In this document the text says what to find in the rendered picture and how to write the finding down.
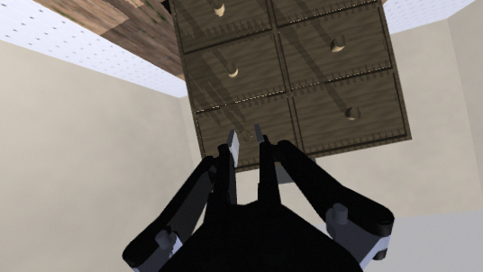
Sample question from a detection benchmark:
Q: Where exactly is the small dark brown chest of drawers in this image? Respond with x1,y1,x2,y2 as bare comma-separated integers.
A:
169,0,412,159

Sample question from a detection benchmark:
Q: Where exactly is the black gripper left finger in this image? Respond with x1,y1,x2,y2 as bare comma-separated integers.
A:
122,129,239,272

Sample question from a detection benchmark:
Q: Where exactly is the brown wooden drawer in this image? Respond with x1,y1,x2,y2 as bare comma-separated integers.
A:
270,0,375,29
278,6,390,92
174,0,271,55
185,33,285,113
292,73,404,153
198,97,297,167

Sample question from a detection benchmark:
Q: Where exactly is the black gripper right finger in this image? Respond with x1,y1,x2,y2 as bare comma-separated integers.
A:
254,124,395,270

